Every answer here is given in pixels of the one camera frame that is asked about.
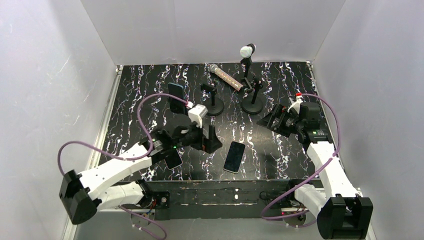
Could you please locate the black phone stand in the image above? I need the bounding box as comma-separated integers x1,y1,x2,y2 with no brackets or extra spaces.
168,97,188,115
241,76,264,115
200,83,224,116

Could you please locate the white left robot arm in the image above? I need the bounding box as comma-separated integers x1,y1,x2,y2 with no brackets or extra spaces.
59,124,223,225

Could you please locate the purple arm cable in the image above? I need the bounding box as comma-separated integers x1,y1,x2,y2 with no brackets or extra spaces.
260,93,341,229
57,93,195,240

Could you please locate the aluminium rail frame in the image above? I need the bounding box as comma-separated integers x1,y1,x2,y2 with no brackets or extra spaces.
61,64,379,240

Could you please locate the white microphone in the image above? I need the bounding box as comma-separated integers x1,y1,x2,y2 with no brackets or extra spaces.
239,45,254,59

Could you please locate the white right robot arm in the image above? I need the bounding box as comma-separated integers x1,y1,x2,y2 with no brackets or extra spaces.
257,101,374,240

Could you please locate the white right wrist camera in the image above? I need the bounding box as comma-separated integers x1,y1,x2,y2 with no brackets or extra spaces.
287,93,304,115

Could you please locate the black smartphone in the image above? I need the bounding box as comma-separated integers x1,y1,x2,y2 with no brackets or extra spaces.
164,149,183,170
223,141,246,174

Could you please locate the glitter handheld microphone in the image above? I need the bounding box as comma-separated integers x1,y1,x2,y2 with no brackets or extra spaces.
209,63,244,92

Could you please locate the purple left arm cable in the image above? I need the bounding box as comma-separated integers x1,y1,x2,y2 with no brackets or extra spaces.
57,93,195,240

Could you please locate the black phone stand front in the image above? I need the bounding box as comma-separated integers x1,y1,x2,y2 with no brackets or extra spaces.
168,97,188,115

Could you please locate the blue smartphone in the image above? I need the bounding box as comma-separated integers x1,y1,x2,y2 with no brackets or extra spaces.
167,82,187,115

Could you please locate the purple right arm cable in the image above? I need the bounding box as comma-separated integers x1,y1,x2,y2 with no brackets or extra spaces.
260,93,341,229

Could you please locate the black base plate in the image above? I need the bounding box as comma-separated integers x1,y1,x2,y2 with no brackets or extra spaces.
138,179,301,221

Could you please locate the black microphone stand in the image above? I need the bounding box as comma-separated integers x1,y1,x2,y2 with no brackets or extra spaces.
240,43,256,94

